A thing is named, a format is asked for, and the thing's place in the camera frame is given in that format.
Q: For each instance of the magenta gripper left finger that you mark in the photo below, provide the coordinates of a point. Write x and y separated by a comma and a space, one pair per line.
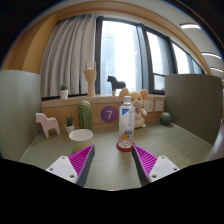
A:
74, 168

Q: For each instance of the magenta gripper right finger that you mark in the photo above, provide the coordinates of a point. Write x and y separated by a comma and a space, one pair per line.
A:
151, 168

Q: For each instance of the clear plastic water bottle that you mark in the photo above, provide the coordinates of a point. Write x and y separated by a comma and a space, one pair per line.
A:
126, 123

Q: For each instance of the red round coaster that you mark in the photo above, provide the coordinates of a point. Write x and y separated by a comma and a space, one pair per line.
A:
124, 149

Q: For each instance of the small potted succulent white pot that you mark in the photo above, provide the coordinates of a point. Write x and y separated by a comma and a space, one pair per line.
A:
69, 124

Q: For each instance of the pink wooden horse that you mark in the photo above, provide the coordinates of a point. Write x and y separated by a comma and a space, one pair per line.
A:
47, 123

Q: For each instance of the round green cactus ornament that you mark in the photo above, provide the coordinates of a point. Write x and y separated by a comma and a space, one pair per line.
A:
165, 118

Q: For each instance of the tall green cactus ornament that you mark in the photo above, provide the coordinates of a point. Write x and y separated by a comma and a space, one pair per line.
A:
85, 115

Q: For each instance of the purple round number sign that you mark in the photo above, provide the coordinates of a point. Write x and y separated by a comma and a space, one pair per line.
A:
109, 114

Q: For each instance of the beige plush mouse toy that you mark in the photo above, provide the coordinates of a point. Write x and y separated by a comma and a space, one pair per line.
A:
137, 99

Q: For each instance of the potted plant on sill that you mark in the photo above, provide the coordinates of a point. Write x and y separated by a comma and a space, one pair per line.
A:
63, 92

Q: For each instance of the green right desk partition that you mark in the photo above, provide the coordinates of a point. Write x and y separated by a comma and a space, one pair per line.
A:
195, 102

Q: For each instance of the green desk partition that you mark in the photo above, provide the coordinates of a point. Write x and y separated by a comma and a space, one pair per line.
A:
195, 102
20, 100

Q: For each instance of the black horse figurine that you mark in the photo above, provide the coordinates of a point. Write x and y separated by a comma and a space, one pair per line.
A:
115, 84

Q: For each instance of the green left desk partition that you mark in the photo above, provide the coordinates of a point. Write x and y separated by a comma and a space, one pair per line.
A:
20, 100

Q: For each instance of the wooden hand model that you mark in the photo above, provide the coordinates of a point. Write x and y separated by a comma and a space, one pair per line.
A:
90, 75

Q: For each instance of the grey curtain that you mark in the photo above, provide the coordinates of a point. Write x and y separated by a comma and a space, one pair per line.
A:
70, 47

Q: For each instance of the white wall socket left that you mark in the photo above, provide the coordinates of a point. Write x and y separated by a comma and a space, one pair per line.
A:
148, 106

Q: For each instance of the white wall socket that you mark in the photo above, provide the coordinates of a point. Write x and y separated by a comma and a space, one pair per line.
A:
159, 106
148, 106

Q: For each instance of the white wall socket right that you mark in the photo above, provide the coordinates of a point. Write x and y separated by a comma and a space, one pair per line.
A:
159, 106

